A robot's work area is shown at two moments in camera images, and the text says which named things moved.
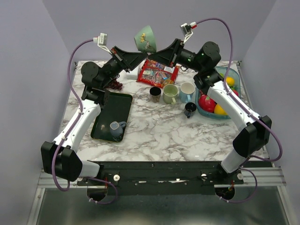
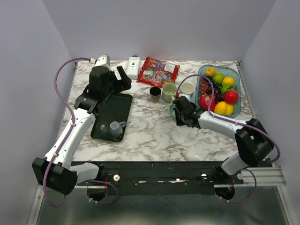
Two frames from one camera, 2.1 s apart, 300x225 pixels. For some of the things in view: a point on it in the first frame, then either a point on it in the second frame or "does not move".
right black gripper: [167, 56] to [178, 122]
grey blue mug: [116, 128] does not move
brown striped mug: [155, 92] does not move
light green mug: [169, 93] does not move
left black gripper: [130, 60] to [126, 82]
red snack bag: [157, 74] does not move
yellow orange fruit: [230, 80] does not move
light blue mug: [187, 89] does not move
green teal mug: [146, 41] to [172, 111]
